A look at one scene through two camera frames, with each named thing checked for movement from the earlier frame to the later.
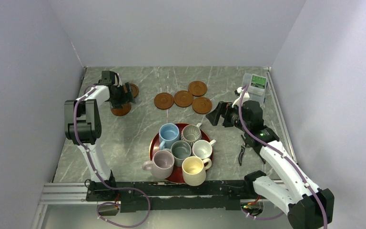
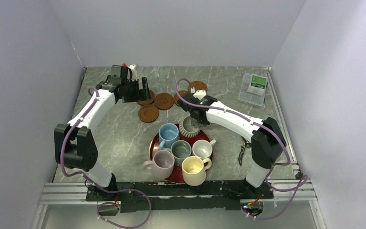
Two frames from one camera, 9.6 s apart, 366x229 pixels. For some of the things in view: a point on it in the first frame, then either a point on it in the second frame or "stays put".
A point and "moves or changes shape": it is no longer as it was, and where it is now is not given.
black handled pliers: x=247 y=144 stays put
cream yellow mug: x=194 y=170 stays put
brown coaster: x=121 y=111 → x=148 y=113
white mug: x=202 y=149 stays put
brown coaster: x=163 y=100 stays put
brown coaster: x=135 y=89 moves or changes shape
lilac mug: x=162 y=166 stays put
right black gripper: x=221 y=109 → x=203 y=123
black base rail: x=137 y=196 stays put
